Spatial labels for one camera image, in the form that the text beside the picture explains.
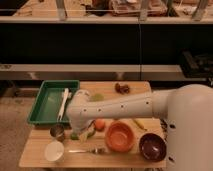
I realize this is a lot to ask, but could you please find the brown toy food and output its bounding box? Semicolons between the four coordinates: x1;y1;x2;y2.
115;83;130;94

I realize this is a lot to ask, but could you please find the white plastic utensil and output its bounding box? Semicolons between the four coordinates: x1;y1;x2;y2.
57;88;72;121

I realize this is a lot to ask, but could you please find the dark red bowl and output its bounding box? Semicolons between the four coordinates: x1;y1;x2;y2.
138;133;167;162

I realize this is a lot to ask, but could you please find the silver metal fork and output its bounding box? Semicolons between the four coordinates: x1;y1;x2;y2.
68;148;106;154

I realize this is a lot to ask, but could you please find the orange plastic bowl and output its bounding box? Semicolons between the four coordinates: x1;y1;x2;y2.
105;121;135;152

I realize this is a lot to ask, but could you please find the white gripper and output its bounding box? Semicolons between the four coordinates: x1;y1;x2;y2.
69;113;94;135

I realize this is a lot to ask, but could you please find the orange toy fruit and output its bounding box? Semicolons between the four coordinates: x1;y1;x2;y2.
94;119;105;131

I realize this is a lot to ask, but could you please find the light green toy fruit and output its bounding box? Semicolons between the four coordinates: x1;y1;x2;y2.
90;93;104;102

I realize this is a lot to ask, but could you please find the green plastic tray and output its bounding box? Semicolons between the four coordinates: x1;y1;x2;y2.
27;80;80;125

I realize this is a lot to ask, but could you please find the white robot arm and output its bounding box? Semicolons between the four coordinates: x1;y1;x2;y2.
66;84;213;171

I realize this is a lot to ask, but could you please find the green toy pepper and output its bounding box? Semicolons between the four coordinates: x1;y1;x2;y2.
70;130;96;141

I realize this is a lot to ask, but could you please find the white plastic cup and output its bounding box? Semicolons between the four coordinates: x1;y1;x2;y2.
44;141;64;162

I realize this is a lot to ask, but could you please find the yellow toy corn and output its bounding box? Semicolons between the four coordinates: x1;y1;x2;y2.
133;119;147;131

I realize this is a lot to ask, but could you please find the small metal cup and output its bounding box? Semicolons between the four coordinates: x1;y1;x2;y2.
50;124;65;142

